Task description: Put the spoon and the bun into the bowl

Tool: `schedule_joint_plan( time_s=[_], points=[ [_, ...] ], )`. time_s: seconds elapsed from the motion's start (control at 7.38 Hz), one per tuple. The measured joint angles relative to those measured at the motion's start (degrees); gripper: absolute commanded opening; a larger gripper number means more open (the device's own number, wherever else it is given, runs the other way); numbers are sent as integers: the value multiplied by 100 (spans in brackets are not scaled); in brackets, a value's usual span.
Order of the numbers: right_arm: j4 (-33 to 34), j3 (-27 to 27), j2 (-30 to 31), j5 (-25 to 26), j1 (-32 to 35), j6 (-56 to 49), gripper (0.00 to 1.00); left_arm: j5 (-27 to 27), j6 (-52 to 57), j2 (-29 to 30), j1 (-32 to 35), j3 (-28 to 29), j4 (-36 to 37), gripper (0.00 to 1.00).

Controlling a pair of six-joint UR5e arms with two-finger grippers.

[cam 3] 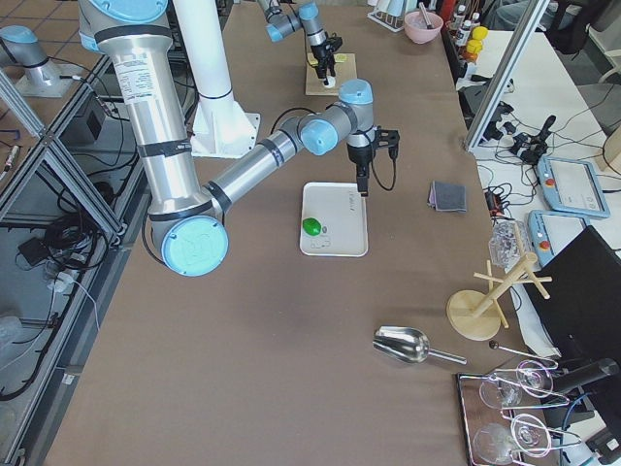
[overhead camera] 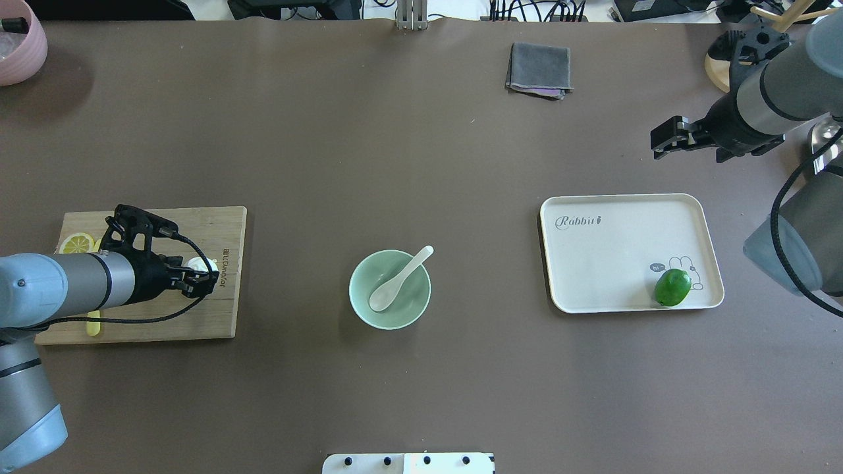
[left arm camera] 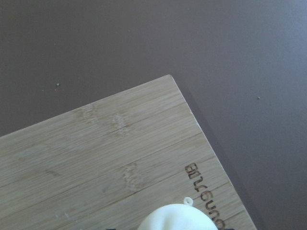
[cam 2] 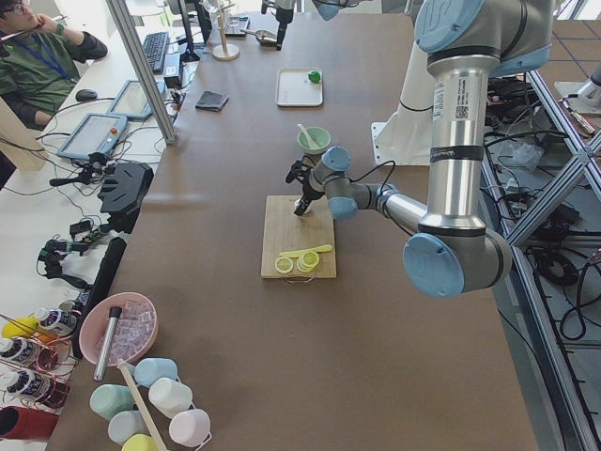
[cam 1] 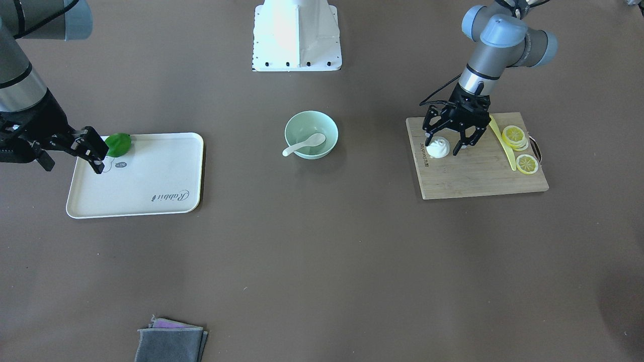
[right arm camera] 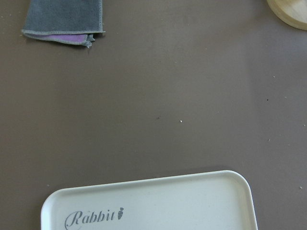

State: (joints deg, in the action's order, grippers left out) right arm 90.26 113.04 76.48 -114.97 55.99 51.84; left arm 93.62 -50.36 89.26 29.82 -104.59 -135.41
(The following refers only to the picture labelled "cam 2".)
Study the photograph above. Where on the aluminium frame post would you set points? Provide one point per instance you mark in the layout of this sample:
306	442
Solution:
127	31

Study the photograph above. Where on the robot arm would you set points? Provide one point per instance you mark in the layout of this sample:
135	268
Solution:
325	9
450	250

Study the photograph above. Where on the green lime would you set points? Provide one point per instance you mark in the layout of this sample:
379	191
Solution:
314	76

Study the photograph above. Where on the white ceramic spoon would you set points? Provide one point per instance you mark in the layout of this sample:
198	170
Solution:
309	140

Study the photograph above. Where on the teach pendant near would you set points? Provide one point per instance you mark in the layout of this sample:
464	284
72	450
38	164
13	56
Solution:
96	133

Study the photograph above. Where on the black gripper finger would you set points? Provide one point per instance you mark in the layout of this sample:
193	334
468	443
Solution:
300	206

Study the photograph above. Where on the bamboo cutting board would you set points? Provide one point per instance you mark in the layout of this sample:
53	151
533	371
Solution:
284	231

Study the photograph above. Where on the sauce bottle bottom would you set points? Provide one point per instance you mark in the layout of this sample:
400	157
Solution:
26	384

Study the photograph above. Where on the seated person green shirt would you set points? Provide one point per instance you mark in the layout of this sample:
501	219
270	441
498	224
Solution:
40	70

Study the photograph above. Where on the light blue mug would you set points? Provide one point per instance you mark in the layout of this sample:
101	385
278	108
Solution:
124	425

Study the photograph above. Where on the silver metal scoop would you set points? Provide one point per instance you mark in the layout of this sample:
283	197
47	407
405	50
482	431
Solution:
263	37

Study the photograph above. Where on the teach pendant far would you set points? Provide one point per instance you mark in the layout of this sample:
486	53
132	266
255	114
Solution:
131	102

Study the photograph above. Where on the yellow plastic knife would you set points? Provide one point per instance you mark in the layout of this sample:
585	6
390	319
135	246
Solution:
324	248

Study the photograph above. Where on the sauce bottle middle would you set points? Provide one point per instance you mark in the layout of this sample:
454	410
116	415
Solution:
20	350

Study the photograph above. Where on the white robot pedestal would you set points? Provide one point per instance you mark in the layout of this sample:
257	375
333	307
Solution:
406	137

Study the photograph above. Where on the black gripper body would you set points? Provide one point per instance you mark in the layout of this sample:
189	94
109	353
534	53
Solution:
311	188
282	19

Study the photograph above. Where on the sauce bottle top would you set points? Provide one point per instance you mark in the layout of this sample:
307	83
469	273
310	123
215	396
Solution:
56	321

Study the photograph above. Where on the light green bowl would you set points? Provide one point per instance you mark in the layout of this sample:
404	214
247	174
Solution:
321	137

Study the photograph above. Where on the black keyboard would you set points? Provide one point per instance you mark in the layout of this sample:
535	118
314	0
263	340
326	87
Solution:
154	47

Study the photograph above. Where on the yellow mug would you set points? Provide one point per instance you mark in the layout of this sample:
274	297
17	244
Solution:
140	442

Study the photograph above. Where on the stacked lemon slices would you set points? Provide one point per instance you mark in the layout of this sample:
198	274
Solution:
308	261

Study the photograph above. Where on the white mug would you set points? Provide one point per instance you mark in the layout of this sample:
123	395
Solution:
170	397

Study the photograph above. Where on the teach pendant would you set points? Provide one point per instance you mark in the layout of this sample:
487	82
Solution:
131	102
96	133

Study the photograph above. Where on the steel cylinder muddler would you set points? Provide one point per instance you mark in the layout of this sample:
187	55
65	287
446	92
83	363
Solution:
105	349

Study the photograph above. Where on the white steamed bun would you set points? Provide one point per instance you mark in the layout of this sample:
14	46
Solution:
305	209

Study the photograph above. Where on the wooden mug stand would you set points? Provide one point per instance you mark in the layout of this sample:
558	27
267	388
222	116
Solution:
224	51

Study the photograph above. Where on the sauce bottle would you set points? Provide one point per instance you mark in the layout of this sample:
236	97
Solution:
26	384
56	321
20	350

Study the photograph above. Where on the cream rabbit tray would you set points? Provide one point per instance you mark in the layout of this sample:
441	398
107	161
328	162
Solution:
293	89

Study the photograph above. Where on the pink mug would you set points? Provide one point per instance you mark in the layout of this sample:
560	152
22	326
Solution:
190	428

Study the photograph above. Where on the green mug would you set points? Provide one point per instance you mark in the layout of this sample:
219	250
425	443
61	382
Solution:
108	400

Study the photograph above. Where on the grey folded cloth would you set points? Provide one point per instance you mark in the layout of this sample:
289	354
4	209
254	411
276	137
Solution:
211	101

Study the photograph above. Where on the black computer mouse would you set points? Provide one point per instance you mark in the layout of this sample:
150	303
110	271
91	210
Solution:
84	95

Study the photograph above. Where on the black bar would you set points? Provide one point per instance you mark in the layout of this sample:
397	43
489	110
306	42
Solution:
99	291

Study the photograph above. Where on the pink bowl with ice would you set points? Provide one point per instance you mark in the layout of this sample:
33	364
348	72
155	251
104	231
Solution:
136	328

